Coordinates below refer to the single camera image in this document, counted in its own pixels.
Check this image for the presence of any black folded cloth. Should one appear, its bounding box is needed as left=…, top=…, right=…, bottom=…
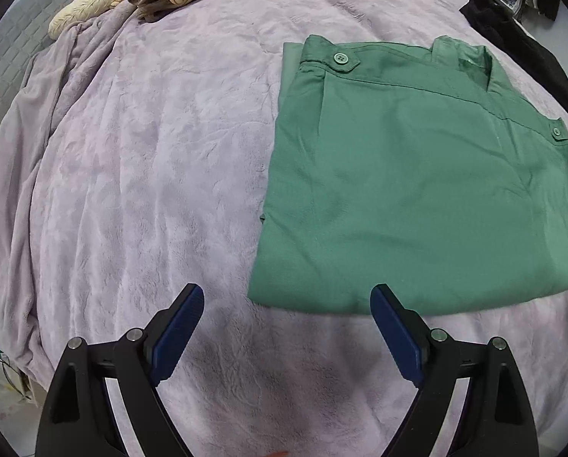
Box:
left=459, top=0, right=568, bottom=128

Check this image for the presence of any grey quilted mattress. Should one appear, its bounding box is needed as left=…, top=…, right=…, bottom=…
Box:
left=0, top=0, right=67, bottom=191

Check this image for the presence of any purple fleece blanket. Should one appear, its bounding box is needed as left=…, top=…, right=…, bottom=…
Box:
left=0, top=0, right=568, bottom=457

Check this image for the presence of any cream knitted cloth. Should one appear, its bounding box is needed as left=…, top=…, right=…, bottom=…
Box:
left=48, top=0, right=133, bottom=40

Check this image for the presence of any green work jacket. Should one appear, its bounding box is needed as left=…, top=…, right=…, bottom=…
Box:
left=247, top=34, right=568, bottom=318

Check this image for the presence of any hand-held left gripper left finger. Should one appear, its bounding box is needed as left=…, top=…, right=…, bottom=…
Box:
left=35, top=283, right=205, bottom=457

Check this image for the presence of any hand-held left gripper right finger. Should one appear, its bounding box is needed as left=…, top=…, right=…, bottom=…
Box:
left=370, top=283, right=540, bottom=457

